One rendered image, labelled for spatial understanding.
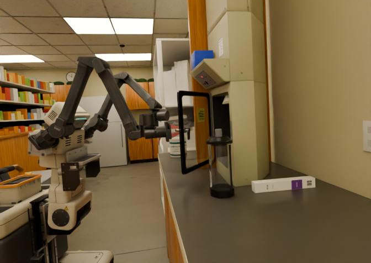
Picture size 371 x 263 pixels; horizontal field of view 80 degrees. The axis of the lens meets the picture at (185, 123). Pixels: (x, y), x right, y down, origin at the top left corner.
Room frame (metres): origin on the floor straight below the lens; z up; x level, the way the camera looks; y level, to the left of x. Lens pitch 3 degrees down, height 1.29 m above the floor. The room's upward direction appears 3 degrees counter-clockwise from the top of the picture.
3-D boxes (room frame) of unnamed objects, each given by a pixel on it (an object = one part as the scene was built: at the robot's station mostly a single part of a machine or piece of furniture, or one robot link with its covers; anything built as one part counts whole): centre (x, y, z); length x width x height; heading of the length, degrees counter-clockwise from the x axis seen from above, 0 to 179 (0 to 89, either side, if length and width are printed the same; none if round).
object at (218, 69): (1.12, -0.12, 1.46); 0.32 x 0.11 x 0.10; 10
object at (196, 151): (1.15, -0.06, 1.19); 0.30 x 0.01 x 0.40; 146
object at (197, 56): (1.21, -0.11, 1.56); 0.10 x 0.10 x 0.09; 10
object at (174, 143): (1.75, 0.07, 1.02); 0.13 x 0.13 x 0.15
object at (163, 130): (1.12, 0.12, 1.19); 0.07 x 0.07 x 0.10; 10
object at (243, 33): (1.15, -0.30, 1.33); 0.32 x 0.25 x 0.77; 10
